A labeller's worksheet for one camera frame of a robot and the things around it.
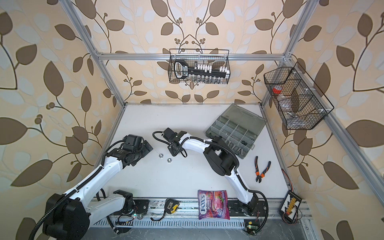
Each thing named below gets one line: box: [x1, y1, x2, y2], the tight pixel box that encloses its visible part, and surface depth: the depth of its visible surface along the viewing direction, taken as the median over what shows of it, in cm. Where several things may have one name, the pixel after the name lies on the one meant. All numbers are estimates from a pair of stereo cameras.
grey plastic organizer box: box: [205, 103, 268, 159], surface depth 104 cm
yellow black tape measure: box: [150, 198, 180, 221], surface depth 74 cm
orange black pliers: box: [254, 156, 271, 183], surface depth 87 cm
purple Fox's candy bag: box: [197, 189, 230, 220], surface depth 75 cm
